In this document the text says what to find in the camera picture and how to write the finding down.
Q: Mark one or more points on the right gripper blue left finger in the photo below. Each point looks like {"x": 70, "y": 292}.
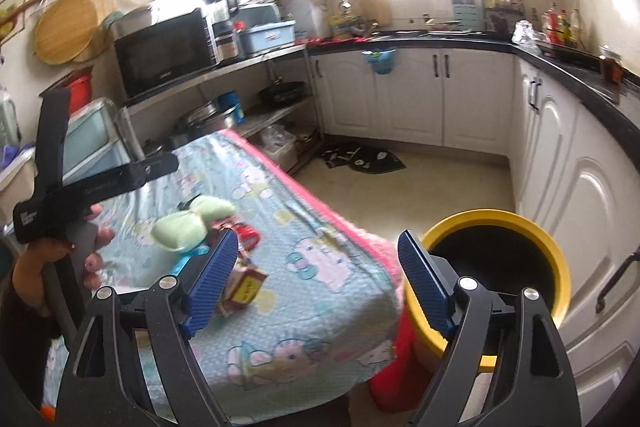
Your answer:
{"x": 203, "y": 279}

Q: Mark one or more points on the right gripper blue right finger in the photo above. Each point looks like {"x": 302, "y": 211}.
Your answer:
{"x": 430, "y": 286}

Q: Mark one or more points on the red yellow paper carton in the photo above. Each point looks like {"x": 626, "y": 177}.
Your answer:
{"x": 241, "y": 289}

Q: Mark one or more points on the green mesh cloth bundle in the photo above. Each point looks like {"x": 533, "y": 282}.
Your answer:
{"x": 187, "y": 228}

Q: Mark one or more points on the red cylindrical can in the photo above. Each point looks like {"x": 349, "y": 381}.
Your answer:
{"x": 249, "y": 238}

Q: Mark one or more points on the red snack wrapper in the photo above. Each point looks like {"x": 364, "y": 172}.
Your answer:
{"x": 216, "y": 227}

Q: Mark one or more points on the blue cloth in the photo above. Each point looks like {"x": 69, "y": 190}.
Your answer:
{"x": 184, "y": 258}

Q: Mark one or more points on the yellow trash bin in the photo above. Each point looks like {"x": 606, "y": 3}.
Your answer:
{"x": 501, "y": 250}

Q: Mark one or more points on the white kitchen cabinets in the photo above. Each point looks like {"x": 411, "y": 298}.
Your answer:
{"x": 574, "y": 164}

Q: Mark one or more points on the plastic drawer cabinet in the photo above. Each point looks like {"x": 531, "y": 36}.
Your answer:
{"x": 92, "y": 144}

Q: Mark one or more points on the cartoon cat tablecloth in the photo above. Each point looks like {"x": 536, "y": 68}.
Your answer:
{"x": 313, "y": 304}

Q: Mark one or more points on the black floor mat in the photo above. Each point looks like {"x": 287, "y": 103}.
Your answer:
{"x": 361, "y": 158}

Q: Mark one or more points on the red plastic basin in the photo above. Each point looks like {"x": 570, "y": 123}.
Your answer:
{"x": 78, "y": 82}

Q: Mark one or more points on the steel cooking pot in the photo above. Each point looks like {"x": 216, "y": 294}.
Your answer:
{"x": 203, "y": 120}

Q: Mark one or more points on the round bamboo tray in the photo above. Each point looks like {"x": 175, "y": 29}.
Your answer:
{"x": 64, "y": 31}

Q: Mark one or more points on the black microwave oven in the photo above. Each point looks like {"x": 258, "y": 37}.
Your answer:
{"x": 166, "y": 51}

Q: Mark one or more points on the metal shelf rack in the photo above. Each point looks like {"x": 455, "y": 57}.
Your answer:
{"x": 147, "y": 121}

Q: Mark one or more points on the blue hanging basket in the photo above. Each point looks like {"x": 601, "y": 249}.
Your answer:
{"x": 382, "y": 62}

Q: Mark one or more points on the black frying pan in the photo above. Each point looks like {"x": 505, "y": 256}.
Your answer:
{"x": 281, "y": 93}

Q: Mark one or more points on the blue dish rack box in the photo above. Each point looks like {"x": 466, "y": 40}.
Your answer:
{"x": 261, "y": 28}

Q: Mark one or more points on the blender with black lid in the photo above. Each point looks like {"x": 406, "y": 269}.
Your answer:
{"x": 219, "y": 14}

